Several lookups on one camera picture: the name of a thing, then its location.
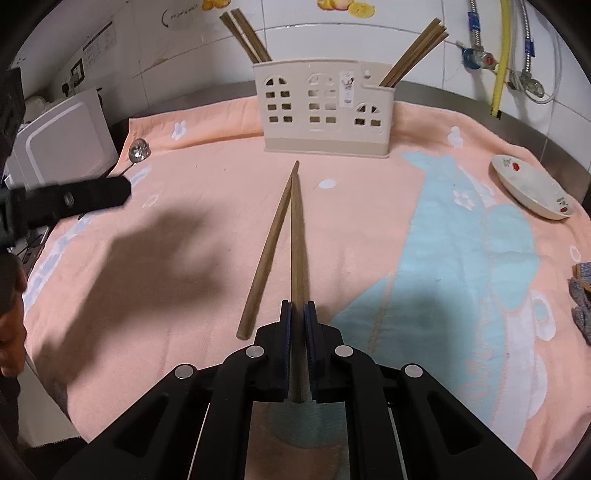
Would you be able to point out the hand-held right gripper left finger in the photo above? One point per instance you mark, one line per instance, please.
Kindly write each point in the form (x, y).
(286, 332)

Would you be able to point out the white floral ceramic bowl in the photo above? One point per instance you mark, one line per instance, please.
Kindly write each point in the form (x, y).
(531, 184)

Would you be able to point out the small metal spoon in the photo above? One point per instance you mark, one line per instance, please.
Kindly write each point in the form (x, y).
(138, 151)

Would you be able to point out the pink printed towel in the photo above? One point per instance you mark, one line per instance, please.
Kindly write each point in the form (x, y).
(184, 300)

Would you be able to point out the white kitchen appliance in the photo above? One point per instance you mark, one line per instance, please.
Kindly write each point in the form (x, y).
(60, 138)

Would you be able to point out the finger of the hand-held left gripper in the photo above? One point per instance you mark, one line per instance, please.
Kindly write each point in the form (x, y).
(92, 194)

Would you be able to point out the wall socket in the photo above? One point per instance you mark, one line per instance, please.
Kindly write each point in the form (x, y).
(77, 70)

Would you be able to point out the person's left hand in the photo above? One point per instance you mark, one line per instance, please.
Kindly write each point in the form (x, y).
(11, 323)

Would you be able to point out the cream plastic utensil holder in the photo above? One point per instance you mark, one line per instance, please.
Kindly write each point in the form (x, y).
(300, 134)

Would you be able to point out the white wall label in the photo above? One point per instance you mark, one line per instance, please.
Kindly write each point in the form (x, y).
(99, 46)

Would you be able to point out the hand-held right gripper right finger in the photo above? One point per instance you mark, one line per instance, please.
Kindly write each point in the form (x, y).
(310, 332)

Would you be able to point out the plain metal valve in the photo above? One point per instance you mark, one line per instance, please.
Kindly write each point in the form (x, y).
(526, 83)

